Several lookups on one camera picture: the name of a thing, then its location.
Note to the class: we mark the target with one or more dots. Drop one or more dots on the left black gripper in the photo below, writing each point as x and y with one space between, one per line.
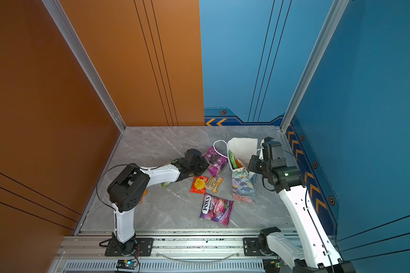
205 165

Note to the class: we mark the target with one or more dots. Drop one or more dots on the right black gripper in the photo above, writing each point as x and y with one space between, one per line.
252 166

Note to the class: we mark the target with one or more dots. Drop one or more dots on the purple grape snack bag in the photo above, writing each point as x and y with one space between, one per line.
215 160

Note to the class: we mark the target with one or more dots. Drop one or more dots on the green Lays chips bag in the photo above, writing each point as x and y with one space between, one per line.
232 160

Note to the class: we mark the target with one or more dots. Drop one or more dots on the floral paper gift bag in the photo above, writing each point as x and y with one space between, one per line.
242 181

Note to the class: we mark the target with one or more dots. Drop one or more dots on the green white snack packet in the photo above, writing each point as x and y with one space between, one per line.
165 184

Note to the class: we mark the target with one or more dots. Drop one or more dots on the orange white snack bag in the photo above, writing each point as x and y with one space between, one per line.
239 163

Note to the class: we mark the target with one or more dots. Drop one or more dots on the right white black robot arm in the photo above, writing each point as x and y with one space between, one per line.
317 254

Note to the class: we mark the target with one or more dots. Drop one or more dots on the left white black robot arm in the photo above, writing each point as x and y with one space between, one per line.
127 189

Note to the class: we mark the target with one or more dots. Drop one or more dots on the purple Fox's candy bag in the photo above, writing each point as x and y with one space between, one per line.
216 209

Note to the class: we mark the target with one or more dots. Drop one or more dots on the red yellow snack packet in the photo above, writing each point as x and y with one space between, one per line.
198 185

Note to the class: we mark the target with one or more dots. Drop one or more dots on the tan cracker packet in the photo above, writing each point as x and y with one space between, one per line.
213 183

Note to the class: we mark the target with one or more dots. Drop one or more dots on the small orange candy packet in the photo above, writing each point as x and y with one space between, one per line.
143 195

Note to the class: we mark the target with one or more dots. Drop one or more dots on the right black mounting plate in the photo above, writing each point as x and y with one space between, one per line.
265 246

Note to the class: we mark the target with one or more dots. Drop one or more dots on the black mounting plate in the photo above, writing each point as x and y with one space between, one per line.
265 246
145 246

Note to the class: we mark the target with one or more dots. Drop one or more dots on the right circuit board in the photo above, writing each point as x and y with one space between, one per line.
275 266

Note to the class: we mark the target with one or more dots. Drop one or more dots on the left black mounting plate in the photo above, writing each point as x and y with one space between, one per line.
145 246

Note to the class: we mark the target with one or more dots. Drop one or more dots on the left green circuit board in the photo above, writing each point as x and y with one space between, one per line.
127 266

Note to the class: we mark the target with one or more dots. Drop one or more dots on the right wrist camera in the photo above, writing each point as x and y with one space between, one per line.
271 149

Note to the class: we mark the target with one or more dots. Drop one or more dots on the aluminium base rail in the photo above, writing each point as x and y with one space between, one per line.
174 251

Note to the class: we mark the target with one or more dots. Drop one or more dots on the right aluminium corner post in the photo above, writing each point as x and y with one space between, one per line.
327 31

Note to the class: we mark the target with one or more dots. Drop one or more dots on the aluminium corner post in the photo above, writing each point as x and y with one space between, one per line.
327 31
65 27

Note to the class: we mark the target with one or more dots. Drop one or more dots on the left aluminium corner post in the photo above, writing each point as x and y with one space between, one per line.
65 27

